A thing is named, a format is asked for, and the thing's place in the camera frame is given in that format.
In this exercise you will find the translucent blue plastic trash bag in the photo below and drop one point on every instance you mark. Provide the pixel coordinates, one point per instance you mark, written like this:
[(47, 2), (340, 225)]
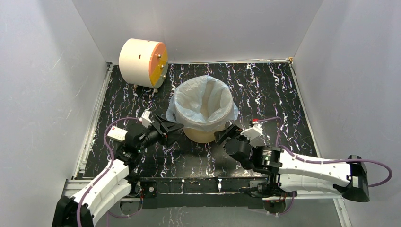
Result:
[(203, 103)]

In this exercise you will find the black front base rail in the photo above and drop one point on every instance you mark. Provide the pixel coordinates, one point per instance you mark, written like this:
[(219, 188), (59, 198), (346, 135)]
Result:
[(200, 192)]

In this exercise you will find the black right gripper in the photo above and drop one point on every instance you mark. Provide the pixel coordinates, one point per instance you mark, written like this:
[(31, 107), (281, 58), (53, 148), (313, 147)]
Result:
[(231, 131)]

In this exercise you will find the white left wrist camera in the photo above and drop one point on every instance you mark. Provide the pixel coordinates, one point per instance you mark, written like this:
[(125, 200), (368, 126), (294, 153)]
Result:
[(145, 118)]

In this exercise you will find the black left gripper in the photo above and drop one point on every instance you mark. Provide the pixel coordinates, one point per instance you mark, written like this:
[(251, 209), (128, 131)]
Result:
[(166, 126)]

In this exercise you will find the beige round trash bin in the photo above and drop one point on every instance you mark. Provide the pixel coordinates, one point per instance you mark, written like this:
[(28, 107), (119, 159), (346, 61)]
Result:
[(203, 131)]

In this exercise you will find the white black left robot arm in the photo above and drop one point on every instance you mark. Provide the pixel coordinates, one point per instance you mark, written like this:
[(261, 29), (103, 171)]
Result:
[(117, 180)]

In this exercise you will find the white trash bag box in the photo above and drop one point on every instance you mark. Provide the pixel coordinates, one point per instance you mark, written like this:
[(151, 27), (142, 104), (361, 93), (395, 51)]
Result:
[(117, 134)]

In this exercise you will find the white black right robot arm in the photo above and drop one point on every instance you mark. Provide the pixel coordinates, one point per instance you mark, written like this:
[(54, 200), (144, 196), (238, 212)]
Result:
[(288, 172)]

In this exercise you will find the white cylinder with orange face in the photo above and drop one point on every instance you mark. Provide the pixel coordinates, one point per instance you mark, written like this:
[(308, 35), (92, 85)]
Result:
[(143, 63)]

